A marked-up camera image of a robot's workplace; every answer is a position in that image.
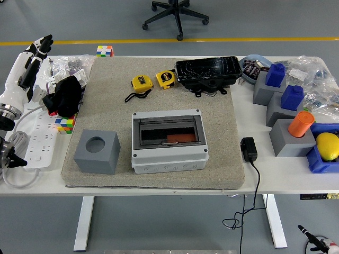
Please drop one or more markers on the colourful puzzle cube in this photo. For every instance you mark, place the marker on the colourful puzzle cube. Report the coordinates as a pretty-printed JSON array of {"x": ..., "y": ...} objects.
[{"x": 66, "y": 125}]

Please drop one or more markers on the white power strip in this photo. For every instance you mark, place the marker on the white power strip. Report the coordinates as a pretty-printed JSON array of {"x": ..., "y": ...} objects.
[{"x": 42, "y": 137}]

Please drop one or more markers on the white-faced puzzle cube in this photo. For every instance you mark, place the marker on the white-faced puzzle cube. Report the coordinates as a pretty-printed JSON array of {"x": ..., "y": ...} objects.
[{"x": 104, "y": 50}]

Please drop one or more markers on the blue plastic bin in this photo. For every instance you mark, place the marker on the blue plastic bin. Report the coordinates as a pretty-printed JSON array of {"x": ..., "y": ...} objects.
[{"x": 317, "y": 164}]

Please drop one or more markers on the clear bags with white parts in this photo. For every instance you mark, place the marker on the clear bags with white parts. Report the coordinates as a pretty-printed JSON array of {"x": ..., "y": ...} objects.
[{"x": 74, "y": 63}]

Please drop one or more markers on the grey electrical box clear lid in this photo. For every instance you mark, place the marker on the grey electrical box clear lid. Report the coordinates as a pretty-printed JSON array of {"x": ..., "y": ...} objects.
[{"x": 169, "y": 164}]

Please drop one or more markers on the light blue tray dark packets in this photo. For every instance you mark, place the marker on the light blue tray dark packets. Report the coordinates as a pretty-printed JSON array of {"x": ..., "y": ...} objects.
[{"x": 250, "y": 70}]

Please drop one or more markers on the black power adapter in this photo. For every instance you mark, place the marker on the black power adapter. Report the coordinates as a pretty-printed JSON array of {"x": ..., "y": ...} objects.
[{"x": 249, "y": 149}]

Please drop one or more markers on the grey-brown mat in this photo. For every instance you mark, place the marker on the grey-brown mat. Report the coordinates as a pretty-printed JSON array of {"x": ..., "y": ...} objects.
[{"x": 111, "y": 79}]

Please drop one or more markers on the black cloth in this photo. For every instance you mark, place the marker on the black cloth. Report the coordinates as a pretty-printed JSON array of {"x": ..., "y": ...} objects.
[{"x": 66, "y": 95}]

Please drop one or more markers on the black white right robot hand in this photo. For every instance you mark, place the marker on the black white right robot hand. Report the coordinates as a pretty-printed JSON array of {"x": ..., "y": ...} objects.
[{"x": 310, "y": 238}]

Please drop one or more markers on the black office chair base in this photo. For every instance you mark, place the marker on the black office chair base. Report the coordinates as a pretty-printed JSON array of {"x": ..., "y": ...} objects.
[{"x": 180, "y": 18}]

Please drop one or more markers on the white blue circuit breaker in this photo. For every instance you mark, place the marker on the white blue circuit breaker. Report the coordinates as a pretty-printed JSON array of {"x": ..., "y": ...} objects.
[{"x": 39, "y": 94}]

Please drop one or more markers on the blue bottle-shaped block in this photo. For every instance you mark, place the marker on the blue bottle-shaped block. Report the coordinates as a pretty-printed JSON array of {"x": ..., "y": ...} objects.
[
  {"x": 291, "y": 98},
  {"x": 275, "y": 75}
]

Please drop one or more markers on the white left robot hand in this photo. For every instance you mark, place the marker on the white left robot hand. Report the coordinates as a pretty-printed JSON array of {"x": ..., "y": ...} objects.
[{"x": 14, "y": 82}]

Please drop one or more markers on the clear bags of small parts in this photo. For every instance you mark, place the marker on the clear bags of small parts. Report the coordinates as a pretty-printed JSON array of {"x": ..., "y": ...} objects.
[{"x": 317, "y": 79}]

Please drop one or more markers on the grey block with round hole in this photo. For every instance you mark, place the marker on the grey block with round hole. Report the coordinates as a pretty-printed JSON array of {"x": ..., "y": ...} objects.
[{"x": 98, "y": 161}]

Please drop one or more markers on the yellow lemon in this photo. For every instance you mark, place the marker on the yellow lemon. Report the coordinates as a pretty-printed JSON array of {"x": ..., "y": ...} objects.
[{"x": 328, "y": 146}]

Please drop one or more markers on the black table control panel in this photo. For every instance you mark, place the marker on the black table control panel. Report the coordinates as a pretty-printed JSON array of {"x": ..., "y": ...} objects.
[{"x": 315, "y": 197}]

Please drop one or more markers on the orange cylinder battery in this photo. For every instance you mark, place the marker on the orange cylinder battery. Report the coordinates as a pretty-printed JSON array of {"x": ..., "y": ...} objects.
[
  {"x": 182, "y": 138},
  {"x": 300, "y": 124}
]

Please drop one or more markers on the black plastic case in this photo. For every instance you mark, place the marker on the black plastic case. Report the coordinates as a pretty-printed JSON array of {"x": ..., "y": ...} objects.
[{"x": 209, "y": 68}]

